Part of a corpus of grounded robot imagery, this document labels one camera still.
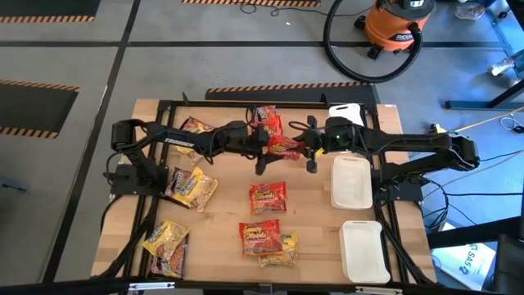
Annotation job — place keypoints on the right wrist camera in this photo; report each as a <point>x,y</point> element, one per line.
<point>340,135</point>

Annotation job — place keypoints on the red Saucy Noods noodle pack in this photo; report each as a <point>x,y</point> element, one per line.
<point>274,125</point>
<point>268,198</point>
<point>282,146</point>
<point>260,237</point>

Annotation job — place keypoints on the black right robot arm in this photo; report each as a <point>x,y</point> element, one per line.
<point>430,141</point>

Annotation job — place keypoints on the black hazard-striped floor mat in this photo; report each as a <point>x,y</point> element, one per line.
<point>245,2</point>
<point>32,108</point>
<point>41,8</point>
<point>286,95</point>

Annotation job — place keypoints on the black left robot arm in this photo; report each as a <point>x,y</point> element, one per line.
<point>180,139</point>

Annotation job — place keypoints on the person's white shoe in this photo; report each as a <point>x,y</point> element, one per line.
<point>501,65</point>
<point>471,12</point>

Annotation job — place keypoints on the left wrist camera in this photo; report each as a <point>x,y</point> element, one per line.
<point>237,129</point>

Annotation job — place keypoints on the white printed paper bag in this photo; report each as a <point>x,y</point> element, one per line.
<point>462,264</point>

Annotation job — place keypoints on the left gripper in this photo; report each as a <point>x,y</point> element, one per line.
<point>260,149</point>

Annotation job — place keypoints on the silver metal bracket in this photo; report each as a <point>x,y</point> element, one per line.
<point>378,290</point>
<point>151,286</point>

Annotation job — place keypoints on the orange shop vacuum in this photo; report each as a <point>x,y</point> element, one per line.
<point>389,24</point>
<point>327,39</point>

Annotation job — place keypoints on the white plastic bin with sticker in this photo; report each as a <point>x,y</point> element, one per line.
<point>346,111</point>

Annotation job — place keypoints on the black rig crossbar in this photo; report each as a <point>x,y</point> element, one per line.
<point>82,289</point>

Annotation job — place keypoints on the black aluminium table frame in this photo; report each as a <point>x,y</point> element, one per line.
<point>213,103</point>

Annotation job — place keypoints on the black desk base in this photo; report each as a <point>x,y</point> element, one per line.
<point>471,105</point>

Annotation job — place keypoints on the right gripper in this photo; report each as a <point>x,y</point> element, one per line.
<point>312,123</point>

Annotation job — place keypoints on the dark floor object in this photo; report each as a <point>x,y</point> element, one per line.
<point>14,187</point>

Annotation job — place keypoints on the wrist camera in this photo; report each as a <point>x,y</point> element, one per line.
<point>237,129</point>
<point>340,135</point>

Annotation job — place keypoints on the black floor beam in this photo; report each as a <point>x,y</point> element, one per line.
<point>471,237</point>

